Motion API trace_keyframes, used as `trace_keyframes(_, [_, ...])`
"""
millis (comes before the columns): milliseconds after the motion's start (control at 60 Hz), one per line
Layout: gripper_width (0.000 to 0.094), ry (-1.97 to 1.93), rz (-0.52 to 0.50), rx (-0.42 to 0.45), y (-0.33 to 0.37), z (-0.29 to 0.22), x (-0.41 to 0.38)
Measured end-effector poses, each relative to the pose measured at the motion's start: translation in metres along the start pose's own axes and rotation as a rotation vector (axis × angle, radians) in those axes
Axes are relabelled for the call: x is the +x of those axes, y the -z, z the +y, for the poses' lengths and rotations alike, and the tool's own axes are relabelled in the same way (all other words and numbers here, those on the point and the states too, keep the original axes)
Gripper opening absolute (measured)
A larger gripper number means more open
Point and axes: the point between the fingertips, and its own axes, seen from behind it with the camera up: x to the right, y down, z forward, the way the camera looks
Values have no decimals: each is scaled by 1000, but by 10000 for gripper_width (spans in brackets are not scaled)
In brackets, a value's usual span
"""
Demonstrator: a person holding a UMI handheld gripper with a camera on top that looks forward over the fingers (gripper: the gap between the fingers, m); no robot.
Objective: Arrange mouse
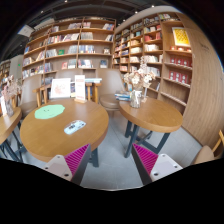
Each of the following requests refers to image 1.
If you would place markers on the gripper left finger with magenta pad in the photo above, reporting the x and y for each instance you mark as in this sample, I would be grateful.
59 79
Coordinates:
72 166

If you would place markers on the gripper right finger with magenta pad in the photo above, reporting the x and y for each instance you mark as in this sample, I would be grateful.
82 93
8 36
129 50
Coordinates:
152 166

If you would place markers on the green round mouse pad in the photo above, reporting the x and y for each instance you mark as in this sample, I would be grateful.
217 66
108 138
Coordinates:
49 111

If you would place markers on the round wooden centre table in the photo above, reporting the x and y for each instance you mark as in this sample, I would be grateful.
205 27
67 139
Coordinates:
45 138

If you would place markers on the round wooden table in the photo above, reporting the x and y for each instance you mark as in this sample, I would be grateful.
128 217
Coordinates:
152 116
45 138
7 126

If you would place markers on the round wooden right table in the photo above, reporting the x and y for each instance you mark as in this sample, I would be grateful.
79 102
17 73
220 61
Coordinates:
152 116

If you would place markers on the wooden chair right edge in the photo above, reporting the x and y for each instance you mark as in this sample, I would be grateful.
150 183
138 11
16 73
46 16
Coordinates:
206 153

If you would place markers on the stack of books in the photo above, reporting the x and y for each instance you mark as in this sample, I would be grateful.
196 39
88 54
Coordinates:
122 95

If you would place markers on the round wooden left table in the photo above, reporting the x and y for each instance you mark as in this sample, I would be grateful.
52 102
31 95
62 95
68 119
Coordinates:
7 126

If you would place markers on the white picture sign board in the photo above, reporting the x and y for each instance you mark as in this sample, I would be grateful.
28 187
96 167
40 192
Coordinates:
60 88

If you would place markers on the beige padded chair left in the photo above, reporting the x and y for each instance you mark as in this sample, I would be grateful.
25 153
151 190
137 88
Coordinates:
28 96

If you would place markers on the beige padded chair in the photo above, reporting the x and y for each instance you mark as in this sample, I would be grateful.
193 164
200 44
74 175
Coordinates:
28 96
110 84

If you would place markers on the tall white menu stand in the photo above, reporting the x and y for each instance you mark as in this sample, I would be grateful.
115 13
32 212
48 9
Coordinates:
80 88

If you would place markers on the glass vase with flowers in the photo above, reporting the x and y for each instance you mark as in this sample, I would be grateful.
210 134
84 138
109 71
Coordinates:
140 80

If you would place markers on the beige padded chair centre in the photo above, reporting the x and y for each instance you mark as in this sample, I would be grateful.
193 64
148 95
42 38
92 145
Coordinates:
110 84

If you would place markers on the left vase with flowers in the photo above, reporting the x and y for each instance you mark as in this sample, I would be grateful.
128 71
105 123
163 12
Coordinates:
10 90

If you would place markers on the left wooden bookshelf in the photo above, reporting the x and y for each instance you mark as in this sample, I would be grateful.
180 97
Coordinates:
82 42

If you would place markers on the wooden bookshelf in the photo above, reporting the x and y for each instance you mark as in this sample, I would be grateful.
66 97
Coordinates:
152 37
82 42

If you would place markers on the right wooden bookshelf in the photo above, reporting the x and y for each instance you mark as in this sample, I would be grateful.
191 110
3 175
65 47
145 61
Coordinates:
152 37

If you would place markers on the yellow framed picture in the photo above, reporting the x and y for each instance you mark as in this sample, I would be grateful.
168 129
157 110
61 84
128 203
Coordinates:
180 37

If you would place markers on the wooden bench frame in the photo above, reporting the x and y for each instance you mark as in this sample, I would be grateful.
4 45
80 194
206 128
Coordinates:
42 92

